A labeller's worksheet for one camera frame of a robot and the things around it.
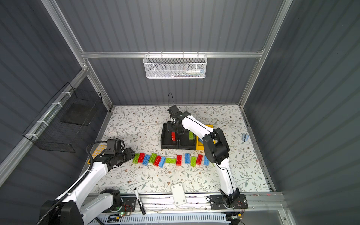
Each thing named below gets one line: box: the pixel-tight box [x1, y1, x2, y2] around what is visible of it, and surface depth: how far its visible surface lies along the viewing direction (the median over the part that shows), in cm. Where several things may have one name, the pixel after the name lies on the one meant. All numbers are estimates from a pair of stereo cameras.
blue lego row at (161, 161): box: [158, 156, 166, 168], surface depth 88 cm
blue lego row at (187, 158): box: [184, 153, 190, 165], surface depth 91 cm
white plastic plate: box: [171, 182, 187, 207], surface depth 77 cm
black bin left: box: [160, 123, 179, 150], surface depth 96 cm
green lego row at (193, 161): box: [190, 156, 197, 168], surface depth 91 cm
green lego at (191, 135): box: [188, 130, 194, 141], surface depth 101 cm
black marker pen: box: [134, 187, 146, 216], surface depth 75 cm
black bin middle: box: [178, 129, 197, 150], surface depth 97 cm
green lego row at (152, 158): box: [148, 152, 158, 165], surface depth 91 cm
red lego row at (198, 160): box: [195, 154, 204, 166], surface depth 91 cm
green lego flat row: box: [165, 157, 176, 165], surface depth 91 cm
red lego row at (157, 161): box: [153, 155, 162, 167], surface depth 90 cm
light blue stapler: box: [242, 133, 249, 143], surface depth 101 cm
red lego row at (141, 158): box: [137, 152, 146, 164], surface depth 91 cm
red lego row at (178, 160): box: [176, 154, 182, 166], surface depth 90 cm
